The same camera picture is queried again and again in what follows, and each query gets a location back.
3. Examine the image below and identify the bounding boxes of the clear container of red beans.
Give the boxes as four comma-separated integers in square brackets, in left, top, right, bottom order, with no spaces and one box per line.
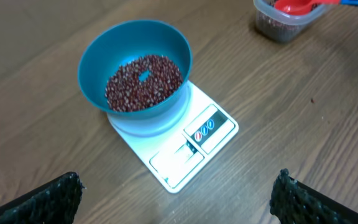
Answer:
[253,0,330,43]

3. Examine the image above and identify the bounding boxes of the blue plastic bowl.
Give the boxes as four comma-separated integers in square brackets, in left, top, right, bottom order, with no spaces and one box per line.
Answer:
[78,19,193,119]

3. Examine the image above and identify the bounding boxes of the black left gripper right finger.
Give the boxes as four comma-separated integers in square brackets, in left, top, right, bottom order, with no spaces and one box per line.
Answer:
[269,169,358,224]

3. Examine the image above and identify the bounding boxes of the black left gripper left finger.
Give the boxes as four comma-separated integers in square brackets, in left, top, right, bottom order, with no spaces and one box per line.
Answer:
[0,172,83,224]

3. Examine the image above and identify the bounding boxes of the white digital kitchen scale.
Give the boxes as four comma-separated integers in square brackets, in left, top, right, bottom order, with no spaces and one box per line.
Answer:
[108,82,239,194]

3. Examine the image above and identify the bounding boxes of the red measuring scoop blue handle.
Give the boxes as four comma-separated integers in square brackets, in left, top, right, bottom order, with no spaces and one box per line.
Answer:
[274,0,358,16]

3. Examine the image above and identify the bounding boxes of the red beans in bowl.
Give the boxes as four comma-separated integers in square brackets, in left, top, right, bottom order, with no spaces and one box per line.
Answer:
[105,55,183,112]

